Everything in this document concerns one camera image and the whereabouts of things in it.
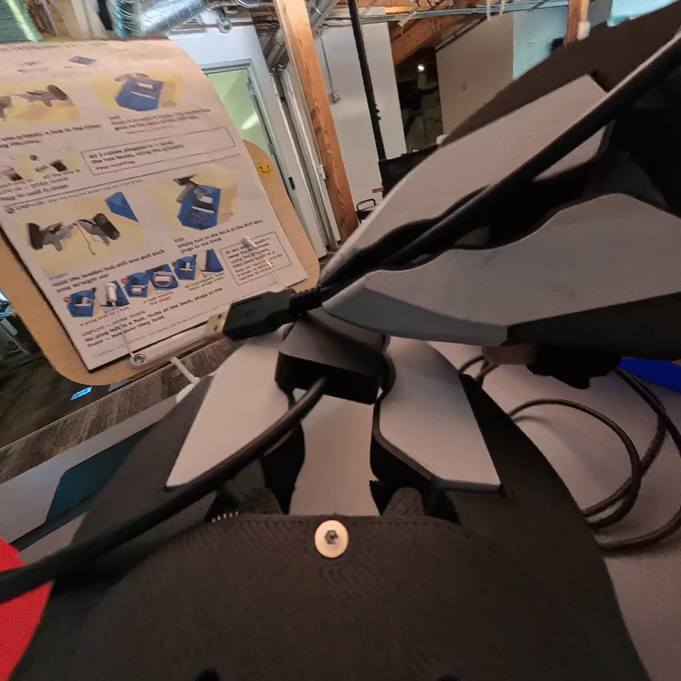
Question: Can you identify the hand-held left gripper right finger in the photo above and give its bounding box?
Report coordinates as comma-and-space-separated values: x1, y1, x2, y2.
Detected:
371, 338, 502, 514

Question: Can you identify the printed instruction sheet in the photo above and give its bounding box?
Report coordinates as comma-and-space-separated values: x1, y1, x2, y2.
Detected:
0, 40, 309, 371

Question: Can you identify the silver ceiling duct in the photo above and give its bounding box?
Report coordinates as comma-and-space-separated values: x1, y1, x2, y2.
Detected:
104, 0, 216, 34

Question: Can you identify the blue box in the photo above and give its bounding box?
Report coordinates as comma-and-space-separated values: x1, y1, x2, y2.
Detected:
619, 358, 681, 393

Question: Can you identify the black equipment case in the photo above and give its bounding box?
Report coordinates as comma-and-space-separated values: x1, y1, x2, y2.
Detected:
379, 150, 430, 195

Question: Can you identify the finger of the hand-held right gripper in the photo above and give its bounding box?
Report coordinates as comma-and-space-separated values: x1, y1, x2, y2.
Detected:
322, 73, 615, 284
323, 193, 681, 348

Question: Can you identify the cardboard backing board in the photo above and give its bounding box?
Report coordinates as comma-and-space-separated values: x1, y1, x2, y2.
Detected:
0, 37, 321, 387

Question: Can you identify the wooden post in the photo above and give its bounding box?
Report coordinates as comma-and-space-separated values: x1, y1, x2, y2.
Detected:
272, 0, 360, 247

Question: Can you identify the red container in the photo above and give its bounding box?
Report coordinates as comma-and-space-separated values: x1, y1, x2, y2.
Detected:
0, 536, 55, 681

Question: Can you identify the person's right hand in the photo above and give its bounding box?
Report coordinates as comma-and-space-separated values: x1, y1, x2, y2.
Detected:
483, 343, 534, 367

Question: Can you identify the black coiled cable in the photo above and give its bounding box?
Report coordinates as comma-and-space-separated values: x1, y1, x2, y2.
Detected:
582, 366, 681, 550
458, 355, 646, 528

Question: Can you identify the black pole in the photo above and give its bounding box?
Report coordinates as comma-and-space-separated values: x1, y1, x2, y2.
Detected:
346, 0, 388, 161

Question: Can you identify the green glass partition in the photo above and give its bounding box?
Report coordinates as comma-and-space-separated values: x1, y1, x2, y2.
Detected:
204, 60, 328, 261

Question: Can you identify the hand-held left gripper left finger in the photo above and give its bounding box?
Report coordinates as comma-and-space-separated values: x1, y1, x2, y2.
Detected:
166, 343, 308, 514

